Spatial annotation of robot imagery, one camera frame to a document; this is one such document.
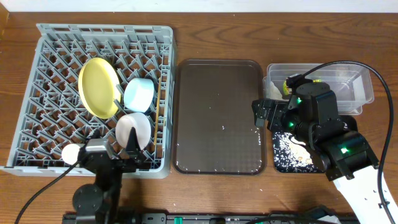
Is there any yellow round plate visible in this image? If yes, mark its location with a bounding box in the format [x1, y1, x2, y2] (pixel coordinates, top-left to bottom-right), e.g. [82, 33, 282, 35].
[78, 57, 121, 119]

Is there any light blue bowl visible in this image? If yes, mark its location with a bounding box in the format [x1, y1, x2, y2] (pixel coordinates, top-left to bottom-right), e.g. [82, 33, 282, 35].
[123, 78, 154, 113]

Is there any black food waste tray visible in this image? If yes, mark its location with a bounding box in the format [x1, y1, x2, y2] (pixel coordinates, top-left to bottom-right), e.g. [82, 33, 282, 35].
[271, 114, 358, 174]

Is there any green orange snack wrapper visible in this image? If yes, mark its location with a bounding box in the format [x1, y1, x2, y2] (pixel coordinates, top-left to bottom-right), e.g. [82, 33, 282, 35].
[282, 79, 322, 96]

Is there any dark brown serving tray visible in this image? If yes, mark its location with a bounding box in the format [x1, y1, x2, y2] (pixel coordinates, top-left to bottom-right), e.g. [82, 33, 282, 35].
[172, 59, 267, 175]

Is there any white tissue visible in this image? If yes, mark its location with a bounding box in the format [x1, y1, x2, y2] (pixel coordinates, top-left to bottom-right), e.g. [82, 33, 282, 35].
[267, 82, 283, 100]

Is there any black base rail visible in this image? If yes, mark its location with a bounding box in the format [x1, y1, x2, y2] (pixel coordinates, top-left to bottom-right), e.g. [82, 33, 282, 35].
[62, 211, 343, 224]

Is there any white cup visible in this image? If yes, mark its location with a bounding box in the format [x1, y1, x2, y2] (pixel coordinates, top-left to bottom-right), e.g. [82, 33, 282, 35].
[62, 144, 83, 165]

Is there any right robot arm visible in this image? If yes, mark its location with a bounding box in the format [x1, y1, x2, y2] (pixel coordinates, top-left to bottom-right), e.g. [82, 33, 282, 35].
[251, 81, 397, 223]

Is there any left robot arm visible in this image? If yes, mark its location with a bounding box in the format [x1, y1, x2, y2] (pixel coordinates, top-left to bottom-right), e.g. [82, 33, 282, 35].
[72, 128, 144, 223]

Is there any grey plastic dish rack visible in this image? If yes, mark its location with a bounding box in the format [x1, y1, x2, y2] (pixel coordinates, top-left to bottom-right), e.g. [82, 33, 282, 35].
[1, 24, 177, 179]

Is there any clear plastic waste bin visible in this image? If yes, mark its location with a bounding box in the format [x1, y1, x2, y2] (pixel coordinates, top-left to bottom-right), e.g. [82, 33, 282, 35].
[262, 63, 374, 116]

